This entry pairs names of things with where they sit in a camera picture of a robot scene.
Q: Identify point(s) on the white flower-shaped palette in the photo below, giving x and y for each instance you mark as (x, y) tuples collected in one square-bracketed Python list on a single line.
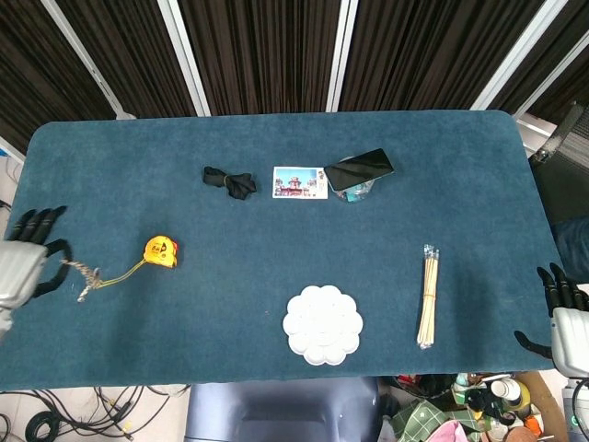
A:
[(322, 324)]

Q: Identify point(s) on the box of assorted clutter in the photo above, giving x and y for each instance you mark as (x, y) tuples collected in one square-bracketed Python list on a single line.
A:
[(469, 407)]

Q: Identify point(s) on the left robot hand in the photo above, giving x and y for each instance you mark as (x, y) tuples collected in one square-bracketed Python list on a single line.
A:
[(27, 260)]

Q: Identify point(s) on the picture postcard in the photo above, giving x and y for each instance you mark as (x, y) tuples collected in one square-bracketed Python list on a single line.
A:
[(300, 182)]

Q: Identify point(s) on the black smartphone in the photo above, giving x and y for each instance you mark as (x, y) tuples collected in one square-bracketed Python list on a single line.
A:
[(360, 168)]

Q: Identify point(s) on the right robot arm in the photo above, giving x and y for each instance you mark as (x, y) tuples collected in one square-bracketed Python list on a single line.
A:
[(577, 410)]

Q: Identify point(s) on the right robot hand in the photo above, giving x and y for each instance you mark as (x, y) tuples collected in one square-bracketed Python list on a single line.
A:
[(563, 322)]

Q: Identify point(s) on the clear plastic container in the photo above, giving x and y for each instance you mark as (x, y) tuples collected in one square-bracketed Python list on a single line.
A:
[(356, 193)]

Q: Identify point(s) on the bundle of wooden sticks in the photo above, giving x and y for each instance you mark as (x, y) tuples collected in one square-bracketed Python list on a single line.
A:
[(429, 297)]

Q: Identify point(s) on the blue table cloth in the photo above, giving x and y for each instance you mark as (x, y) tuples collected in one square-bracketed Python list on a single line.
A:
[(294, 258)]

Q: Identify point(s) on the yellow tape measure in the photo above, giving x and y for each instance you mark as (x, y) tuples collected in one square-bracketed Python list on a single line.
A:
[(160, 251)]

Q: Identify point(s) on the black cloth bundle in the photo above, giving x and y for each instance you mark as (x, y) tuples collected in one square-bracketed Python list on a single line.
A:
[(230, 181)]

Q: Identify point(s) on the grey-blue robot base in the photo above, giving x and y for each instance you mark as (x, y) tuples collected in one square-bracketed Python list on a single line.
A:
[(283, 410)]

